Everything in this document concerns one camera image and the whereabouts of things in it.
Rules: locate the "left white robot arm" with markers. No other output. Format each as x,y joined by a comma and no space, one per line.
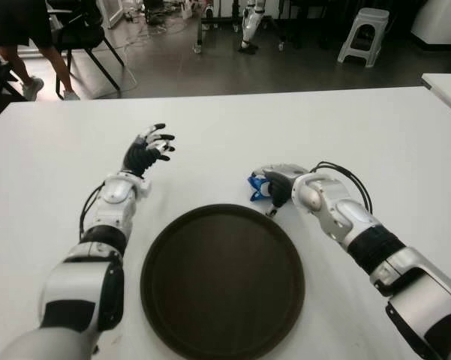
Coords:
79,285

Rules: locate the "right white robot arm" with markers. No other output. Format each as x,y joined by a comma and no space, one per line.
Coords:
427,292

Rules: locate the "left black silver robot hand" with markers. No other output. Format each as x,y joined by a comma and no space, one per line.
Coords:
139,159

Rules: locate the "person in dark shorts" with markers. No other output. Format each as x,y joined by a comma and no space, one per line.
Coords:
15,22

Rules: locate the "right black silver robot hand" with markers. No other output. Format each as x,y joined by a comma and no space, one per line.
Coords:
281,185

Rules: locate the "round dark brown tray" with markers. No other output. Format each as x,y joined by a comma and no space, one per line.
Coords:
223,285

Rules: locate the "black wheeled gantry frame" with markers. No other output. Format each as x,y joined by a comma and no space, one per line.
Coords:
199,26

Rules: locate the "white humanoid robot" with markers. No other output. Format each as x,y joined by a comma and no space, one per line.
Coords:
249,26

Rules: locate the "white cabinet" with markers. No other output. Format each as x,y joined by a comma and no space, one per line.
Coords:
439,22

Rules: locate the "white framed glass door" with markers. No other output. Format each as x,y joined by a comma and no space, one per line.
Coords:
112,15

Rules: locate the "white plastic stool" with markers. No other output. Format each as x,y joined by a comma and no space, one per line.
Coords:
367,20

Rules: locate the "white side table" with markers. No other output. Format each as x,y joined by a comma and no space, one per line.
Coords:
446,90

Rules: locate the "blue Oreo packet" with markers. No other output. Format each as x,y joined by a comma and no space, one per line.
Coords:
257,187

